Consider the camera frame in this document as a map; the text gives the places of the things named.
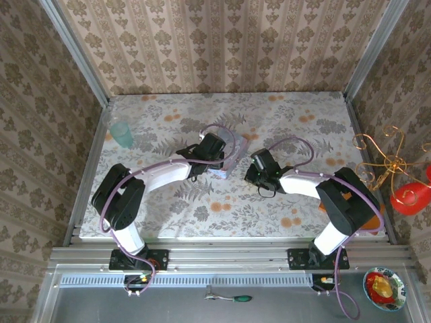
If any floral tablecloth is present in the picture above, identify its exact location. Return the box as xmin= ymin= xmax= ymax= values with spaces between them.
xmin=79 ymin=92 xmax=389 ymax=240

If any teal plastic cup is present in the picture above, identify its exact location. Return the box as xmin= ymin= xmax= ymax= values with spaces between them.
xmin=108 ymin=116 xmax=135 ymax=149

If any orange wooden block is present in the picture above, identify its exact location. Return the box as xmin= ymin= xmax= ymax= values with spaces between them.
xmin=318 ymin=181 xmax=380 ymax=236

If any black power connector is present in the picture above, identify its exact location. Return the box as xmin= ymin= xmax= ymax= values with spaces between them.
xmin=123 ymin=274 xmax=152 ymax=292
xmin=311 ymin=274 xmax=340 ymax=292

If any red balloon ornament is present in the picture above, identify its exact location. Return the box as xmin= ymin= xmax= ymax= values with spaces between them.
xmin=390 ymin=164 xmax=431 ymax=217

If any red packet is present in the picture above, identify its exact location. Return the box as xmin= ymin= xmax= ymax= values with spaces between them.
xmin=366 ymin=272 xmax=383 ymax=299

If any yellow packet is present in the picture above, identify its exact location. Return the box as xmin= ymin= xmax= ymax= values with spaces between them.
xmin=375 ymin=276 xmax=395 ymax=299

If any patterned ceramic bowl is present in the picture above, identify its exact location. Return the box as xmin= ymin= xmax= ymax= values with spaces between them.
xmin=362 ymin=266 xmax=407 ymax=312

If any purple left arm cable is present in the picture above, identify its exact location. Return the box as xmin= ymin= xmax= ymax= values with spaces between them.
xmin=99 ymin=123 xmax=236 ymax=297

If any aluminium frame rail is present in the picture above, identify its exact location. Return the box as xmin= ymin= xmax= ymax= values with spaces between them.
xmin=50 ymin=237 xmax=414 ymax=274

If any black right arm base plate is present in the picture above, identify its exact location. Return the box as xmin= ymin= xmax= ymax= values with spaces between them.
xmin=287 ymin=248 xmax=350 ymax=271

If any aluminium side rail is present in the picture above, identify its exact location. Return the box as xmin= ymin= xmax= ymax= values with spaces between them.
xmin=63 ymin=100 xmax=114 ymax=248
xmin=342 ymin=94 xmax=400 ymax=245

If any grey slotted cable duct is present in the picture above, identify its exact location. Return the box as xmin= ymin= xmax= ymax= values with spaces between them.
xmin=59 ymin=273 xmax=313 ymax=288

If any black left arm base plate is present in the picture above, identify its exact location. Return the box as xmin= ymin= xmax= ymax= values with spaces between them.
xmin=109 ymin=248 xmax=169 ymax=272

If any gold wire ornament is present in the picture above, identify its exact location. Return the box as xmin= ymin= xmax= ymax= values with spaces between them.
xmin=352 ymin=125 xmax=431 ymax=203

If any green handled screwdriver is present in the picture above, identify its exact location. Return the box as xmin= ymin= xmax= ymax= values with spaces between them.
xmin=204 ymin=285 xmax=253 ymax=303

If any aluminium frame post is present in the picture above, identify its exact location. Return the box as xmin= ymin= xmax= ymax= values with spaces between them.
xmin=342 ymin=0 xmax=410 ymax=102
xmin=38 ymin=0 xmax=111 ymax=108

